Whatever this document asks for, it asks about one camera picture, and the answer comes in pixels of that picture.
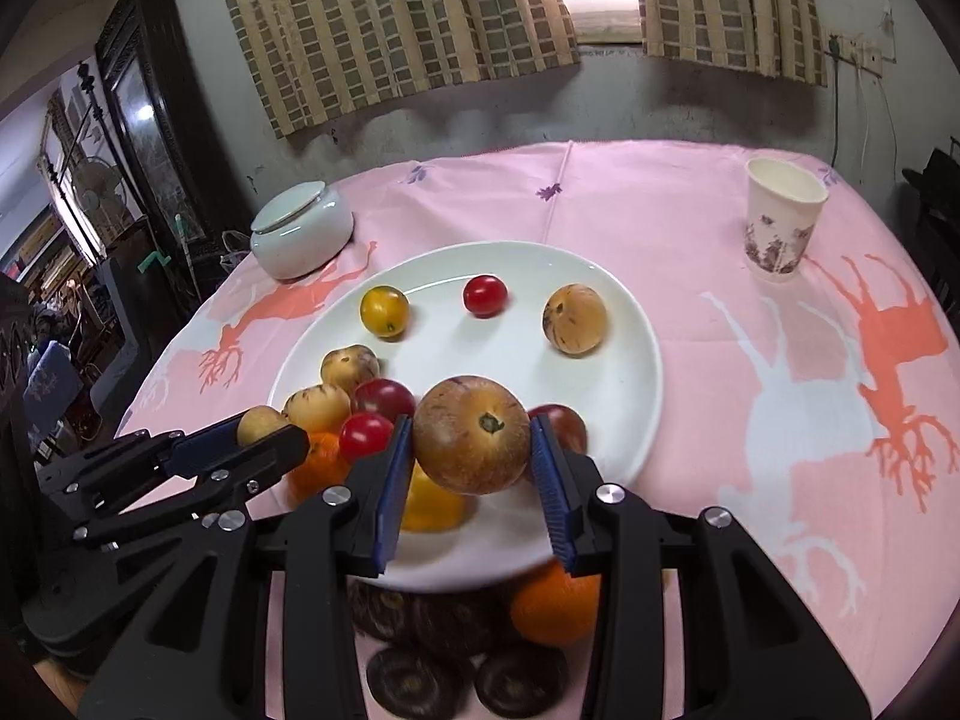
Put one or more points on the yellow tomato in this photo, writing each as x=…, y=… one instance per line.
x=384, y=310

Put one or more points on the checked beige curtain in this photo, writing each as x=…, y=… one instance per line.
x=727, y=0
x=397, y=22

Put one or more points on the white ceramic jar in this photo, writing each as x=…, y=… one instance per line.
x=307, y=251

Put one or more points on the large tan pepino melon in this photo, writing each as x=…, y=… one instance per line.
x=471, y=435

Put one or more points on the pink printed tablecloth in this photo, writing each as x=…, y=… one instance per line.
x=675, y=202

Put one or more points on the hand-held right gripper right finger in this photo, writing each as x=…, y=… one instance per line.
x=553, y=502

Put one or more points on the orange tomato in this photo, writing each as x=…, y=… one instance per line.
x=435, y=510

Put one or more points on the small orange mandarin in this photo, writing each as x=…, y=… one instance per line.
x=555, y=604

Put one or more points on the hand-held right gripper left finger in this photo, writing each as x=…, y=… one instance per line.
x=394, y=499

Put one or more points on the small yellowish brown fruit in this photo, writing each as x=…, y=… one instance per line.
x=259, y=424

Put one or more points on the white ceramic jar lid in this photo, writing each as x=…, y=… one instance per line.
x=289, y=202

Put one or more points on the pale yellow pepino melon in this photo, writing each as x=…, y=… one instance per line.
x=317, y=406

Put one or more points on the wall socket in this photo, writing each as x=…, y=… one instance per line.
x=859, y=52

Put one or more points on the small pale pepino melon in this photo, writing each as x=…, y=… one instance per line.
x=349, y=367

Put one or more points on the standing fan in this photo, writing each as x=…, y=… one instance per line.
x=96, y=195

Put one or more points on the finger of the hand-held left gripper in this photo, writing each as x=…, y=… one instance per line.
x=206, y=444
x=274, y=457

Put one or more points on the dark wooden cabinet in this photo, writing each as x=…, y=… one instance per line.
x=165, y=127

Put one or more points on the blue chair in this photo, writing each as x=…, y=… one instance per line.
x=52, y=382

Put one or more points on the printed paper cup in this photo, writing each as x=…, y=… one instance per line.
x=780, y=225

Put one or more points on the white oval plate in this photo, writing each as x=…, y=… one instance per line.
x=480, y=349

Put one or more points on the clear plastic bag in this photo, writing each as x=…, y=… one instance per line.
x=234, y=251

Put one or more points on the large orange mandarin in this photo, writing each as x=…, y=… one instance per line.
x=322, y=461

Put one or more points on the dark red plum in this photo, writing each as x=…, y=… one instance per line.
x=382, y=397

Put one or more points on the striped pepino melon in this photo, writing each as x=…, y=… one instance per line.
x=574, y=319

